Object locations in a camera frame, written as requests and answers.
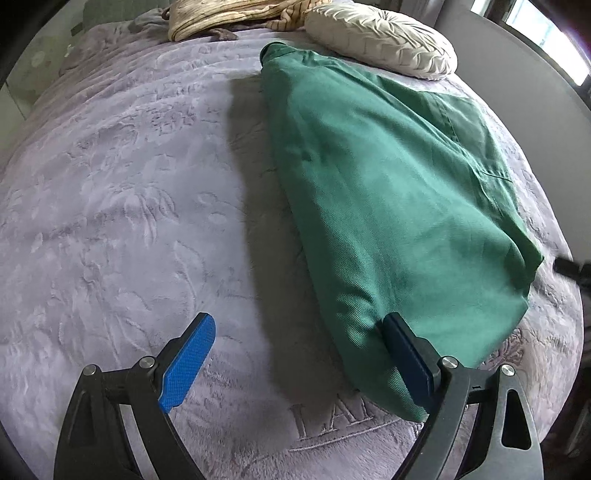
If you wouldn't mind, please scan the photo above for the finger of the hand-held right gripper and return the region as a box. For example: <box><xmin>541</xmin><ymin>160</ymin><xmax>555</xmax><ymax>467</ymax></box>
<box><xmin>553</xmin><ymin>257</ymin><xmax>591</xmax><ymax>283</ymax></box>

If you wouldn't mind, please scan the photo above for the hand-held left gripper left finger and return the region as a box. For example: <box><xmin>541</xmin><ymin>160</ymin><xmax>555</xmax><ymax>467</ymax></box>
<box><xmin>54</xmin><ymin>312</ymin><xmax>217</xmax><ymax>480</ymax></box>

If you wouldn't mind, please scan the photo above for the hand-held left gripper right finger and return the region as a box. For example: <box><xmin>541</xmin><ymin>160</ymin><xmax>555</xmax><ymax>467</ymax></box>
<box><xmin>382</xmin><ymin>312</ymin><xmax>544</xmax><ymax>480</ymax></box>

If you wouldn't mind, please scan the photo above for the green garment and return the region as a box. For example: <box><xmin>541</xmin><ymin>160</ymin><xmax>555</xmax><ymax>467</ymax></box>
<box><xmin>259</xmin><ymin>41</ymin><xmax>546</xmax><ymax>423</ymax></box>

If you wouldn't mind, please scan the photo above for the grey embossed blanket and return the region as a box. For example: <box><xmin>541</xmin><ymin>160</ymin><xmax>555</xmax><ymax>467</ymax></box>
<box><xmin>0</xmin><ymin>16</ymin><xmax>585</xmax><ymax>480</ymax></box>

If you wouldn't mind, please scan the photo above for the round cream pleated cushion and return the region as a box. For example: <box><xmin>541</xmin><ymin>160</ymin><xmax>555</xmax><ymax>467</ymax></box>
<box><xmin>305</xmin><ymin>4</ymin><xmax>458</xmax><ymax>81</ymax></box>

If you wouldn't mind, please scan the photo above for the beige striped cloth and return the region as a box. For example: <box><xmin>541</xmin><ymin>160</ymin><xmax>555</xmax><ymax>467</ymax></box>
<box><xmin>167</xmin><ymin>0</ymin><xmax>352</xmax><ymax>43</ymax></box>

